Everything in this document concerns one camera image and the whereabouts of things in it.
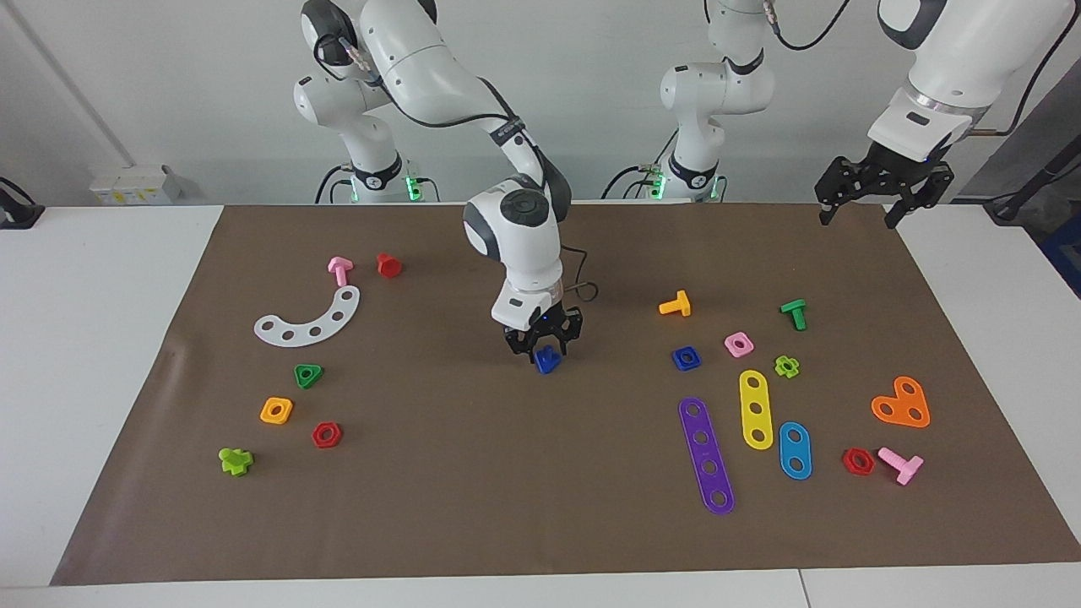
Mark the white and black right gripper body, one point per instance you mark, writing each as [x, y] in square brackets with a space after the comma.
[528, 311]

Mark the purple four-hole plastic plate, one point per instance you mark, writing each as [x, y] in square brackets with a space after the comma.
[698, 425]

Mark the grey partition panel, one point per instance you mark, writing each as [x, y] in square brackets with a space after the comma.
[1056, 118]

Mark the black stand pole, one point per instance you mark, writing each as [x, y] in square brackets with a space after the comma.
[1026, 190]

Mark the blue crate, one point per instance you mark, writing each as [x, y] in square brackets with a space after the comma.
[1066, 253]

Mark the red hexagonal plastic nut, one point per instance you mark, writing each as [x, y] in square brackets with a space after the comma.
[847, 462]
[316, 436]

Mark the white power box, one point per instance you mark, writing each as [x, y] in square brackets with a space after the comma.
[135, 186]

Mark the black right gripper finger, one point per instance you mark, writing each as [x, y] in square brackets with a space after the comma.
[522, 344]
[567, 329]

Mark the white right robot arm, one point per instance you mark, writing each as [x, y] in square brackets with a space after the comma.
[422, 67]

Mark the orange three-hole corner plate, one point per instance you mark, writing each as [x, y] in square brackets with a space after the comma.
[902, 405]

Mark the lime cross-head plastic screw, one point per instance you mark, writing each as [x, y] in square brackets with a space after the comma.
[234, 463]

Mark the red hex-head plastic screw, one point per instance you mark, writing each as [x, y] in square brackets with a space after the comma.
[388, 267]

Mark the yellow three-hole plastic plate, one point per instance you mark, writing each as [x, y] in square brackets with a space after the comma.
[756, 396]

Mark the pink plastic screw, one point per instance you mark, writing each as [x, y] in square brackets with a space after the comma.
[339, 272]
[908, 466]

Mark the blue two-hole plastic plate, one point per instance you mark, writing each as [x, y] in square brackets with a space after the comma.
[795, 450]

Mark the green cross-shaped plastic nut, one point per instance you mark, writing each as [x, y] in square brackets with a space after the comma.
[778, 366]

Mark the brown table mat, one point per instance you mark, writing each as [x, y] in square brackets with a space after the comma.
[507, 473]

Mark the green plastic screw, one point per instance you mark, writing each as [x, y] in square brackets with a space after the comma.
[796, 314]

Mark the green triangular plastic nut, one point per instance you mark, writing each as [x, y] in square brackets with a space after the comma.
[299, 369]

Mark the orange plastic screw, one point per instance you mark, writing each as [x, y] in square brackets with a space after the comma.
[680, 306]

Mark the orange square plastic nut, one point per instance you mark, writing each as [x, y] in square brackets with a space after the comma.
[265, 414]

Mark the white curved five-hole plate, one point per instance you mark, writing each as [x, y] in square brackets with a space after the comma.
[325, 324]

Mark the black clamp mount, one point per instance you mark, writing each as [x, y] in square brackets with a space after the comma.
[21, 215]

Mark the blue square plastic nut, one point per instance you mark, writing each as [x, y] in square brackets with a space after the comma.
[677, 363]

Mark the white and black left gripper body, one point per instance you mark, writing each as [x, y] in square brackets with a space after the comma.
[908, 135]

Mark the blue triangle-head plastic screw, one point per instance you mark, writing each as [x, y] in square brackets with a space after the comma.
[547, 363]

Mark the pink square plastic nut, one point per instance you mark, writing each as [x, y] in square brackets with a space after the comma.
[730, 348]

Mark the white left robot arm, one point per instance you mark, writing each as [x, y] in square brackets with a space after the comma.
[718, 84]

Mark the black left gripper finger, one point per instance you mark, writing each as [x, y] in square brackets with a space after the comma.
[832, 190]
[925, 190]

